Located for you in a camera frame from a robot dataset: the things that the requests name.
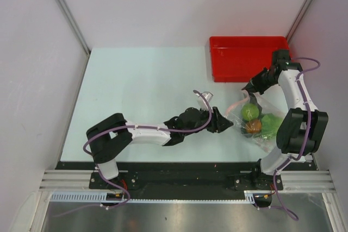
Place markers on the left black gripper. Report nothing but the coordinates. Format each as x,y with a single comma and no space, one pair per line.
218,123

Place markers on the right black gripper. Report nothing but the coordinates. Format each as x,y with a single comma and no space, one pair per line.
254,85

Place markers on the green fake lime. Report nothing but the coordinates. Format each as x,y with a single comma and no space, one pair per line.
249,112

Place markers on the clear zip top bag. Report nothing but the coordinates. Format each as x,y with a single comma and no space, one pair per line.
233,113

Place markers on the orange fake fruit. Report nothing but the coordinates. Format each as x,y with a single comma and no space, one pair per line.
253,126

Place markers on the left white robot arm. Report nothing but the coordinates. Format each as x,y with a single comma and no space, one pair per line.
111,136

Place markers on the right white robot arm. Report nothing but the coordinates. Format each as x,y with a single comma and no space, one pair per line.
303,127

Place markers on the green fake lettuce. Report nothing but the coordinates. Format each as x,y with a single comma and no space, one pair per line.
270,125

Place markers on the red plastic tray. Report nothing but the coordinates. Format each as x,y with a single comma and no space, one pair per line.
236,59

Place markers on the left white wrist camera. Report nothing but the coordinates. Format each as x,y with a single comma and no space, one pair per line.
203,99

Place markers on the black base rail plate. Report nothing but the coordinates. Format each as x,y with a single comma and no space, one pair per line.
141,177

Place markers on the right aluminium corner post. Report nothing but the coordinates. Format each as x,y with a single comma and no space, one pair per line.
298,19

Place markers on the aluminium corner post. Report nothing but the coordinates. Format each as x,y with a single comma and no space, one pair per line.
298,19
75,28

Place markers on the left aluminium corner post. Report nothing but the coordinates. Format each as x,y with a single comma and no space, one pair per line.
75,28

